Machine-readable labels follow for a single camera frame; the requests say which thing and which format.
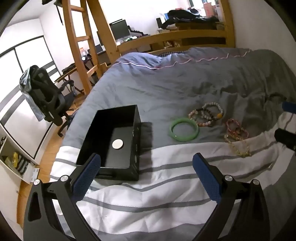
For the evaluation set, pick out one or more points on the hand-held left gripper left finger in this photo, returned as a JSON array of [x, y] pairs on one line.
[[86, 176]]

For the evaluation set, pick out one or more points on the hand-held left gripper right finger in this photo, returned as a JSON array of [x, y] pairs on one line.
[[207, 176]]

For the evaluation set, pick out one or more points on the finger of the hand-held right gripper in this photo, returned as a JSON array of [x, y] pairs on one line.
[[289, 107], [285, 138]]

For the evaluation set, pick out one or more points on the black box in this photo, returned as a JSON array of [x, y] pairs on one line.
[[108, 143]]

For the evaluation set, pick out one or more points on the green jade bangle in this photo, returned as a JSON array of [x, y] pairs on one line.
[[177, 136]]

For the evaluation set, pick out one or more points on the round silver disc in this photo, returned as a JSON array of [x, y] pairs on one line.
[[117, 144]]

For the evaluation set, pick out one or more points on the white shelf unit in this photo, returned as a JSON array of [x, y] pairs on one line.
[[13, 160]]

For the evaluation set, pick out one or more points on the black office chair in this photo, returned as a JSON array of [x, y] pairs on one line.
[[46, 99]]

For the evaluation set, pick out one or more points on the grey blue striped blanket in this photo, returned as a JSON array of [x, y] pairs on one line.
[[175, 88]]

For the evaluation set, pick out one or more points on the white sliding door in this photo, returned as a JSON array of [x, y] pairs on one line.
[[25, 92]]

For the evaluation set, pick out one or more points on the small wooden table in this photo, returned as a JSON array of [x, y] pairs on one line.
[[66, 73]]

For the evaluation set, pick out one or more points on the grey blue garment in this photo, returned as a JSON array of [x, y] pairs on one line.
[[26, 81]]

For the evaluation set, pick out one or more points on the pink box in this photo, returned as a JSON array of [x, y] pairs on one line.
[[208, 8]]

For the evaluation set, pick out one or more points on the laptop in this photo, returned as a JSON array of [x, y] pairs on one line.
[[99, 48]]

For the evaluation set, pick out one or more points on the checkered bed sheet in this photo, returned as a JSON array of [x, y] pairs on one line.
[[168, 53]]

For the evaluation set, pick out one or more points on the pile of black clothes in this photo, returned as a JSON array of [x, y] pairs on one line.
[[185, 16]]

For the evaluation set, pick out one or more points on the wooden ladder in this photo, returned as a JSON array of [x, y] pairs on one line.
[[79, 37]]

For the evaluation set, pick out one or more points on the black computer monitor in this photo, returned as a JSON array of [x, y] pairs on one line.
[[119, 29]]

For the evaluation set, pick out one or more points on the wooden bunk bed frame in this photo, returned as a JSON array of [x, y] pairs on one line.
[[185, 36]]

